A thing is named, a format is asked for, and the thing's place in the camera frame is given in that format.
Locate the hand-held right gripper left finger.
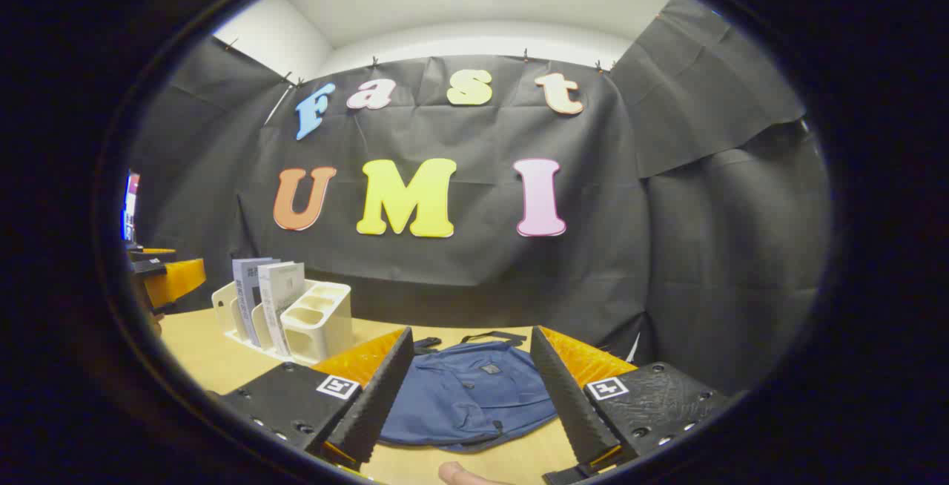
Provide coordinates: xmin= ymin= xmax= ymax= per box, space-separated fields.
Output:
xmin=219 ymin=326 xmax=415 ymax=480

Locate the blue schoolbag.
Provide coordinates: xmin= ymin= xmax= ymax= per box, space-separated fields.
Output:
xmin=378 ymin=331 xmax=561 ymax=453

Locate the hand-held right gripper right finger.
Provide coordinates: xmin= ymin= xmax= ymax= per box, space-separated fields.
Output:
xmin=529 ymin=326 xmax=735 ymax=485

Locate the cream plastic bookshelf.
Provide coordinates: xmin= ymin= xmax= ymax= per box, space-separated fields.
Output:
xmin=211 ymin=277 xmax=355 ymax=365

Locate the white patterned cover book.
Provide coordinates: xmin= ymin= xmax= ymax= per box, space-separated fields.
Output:
xmin=257 ymin=262 xmax=306 ymax=358

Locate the grey cover book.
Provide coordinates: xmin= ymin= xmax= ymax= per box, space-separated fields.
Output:
xmin=232 ymin=257 xmax=282 ymax=347

